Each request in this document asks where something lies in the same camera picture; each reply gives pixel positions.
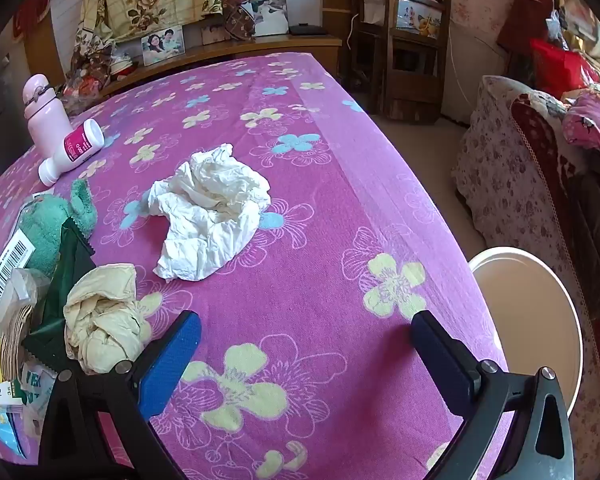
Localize dark wooden chair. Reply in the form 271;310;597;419
347;0;453;123

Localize blue plastic packet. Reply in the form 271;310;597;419
0;400;41;461

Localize white round trash bin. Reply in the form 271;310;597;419
467;246;583;418

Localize crumpled beige paper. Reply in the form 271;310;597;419
62;264;153;376

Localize white bottle with pink label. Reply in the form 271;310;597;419
38;119;105;187

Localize purple floral bedspread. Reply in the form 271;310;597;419
0;51;511;480

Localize crumpled white tissue paper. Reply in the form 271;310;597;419
152;143;272;282

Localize sofa with floral cover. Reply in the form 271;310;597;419
452;75;600;461

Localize green plush toy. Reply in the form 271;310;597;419
22;179;98;278

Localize clear bag of brown paper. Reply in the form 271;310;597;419
0;267;51;381

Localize unframed portrait photo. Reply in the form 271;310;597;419
240;0;290;37

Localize wooden cabinet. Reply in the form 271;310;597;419
100;35;342;98

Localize red wall banner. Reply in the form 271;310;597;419
12;0;51;36

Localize brown patterned cloth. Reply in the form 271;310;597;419
221;0;258;41

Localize white barcode label package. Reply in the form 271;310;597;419
0;227;36;326

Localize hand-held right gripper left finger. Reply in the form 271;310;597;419
39;310;202;480

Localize dark green wrapper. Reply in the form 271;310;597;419
22;220;97;373

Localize pink fringed blanket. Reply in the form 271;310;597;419
562;82;600;161

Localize framed couple photo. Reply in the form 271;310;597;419
141;25;186;67

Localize framed flower picture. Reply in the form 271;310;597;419
395;0;441;38

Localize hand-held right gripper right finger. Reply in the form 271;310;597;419
411;310;578;480

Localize pink water bottle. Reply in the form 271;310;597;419
22;74;72;153

